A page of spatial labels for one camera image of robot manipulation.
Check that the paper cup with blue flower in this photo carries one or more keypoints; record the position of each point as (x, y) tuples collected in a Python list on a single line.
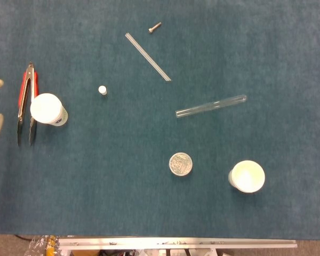
[(46, 108)]

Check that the crinkled clear plastic bag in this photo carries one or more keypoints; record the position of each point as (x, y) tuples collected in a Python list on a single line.
[(41, 245)]

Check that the metal socket head screw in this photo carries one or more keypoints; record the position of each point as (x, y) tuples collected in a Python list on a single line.
[(154, 27)]

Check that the small white stopper cap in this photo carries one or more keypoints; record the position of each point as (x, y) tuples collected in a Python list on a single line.
[(102, 89)]

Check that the aluminium frame rail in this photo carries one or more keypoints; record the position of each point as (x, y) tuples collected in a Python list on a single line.
[(176, 243)]

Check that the clear glass test tube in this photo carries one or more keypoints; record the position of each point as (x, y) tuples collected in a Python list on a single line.
[(210, 106)]

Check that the clear thin glass rod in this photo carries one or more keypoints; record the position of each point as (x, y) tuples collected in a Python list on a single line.
[(148, 56)]

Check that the round clear box of clips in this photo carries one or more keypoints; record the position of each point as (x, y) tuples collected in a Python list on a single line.
[(180, 164)]

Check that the teal table cloth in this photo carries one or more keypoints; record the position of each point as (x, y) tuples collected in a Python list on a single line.
[(122, 160)]

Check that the paper cup with dark stripe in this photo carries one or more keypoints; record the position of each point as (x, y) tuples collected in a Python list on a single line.
[(247, 176)]

